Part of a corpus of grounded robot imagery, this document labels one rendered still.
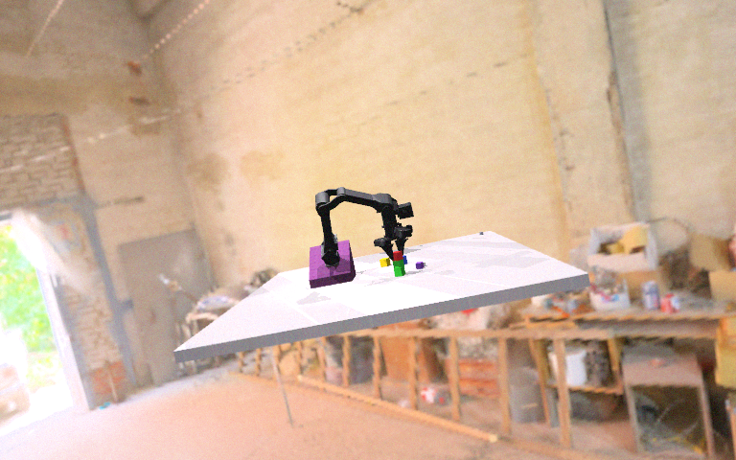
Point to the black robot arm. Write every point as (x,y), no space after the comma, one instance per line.
(383,203)

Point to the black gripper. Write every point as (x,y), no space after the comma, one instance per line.
(385,243)

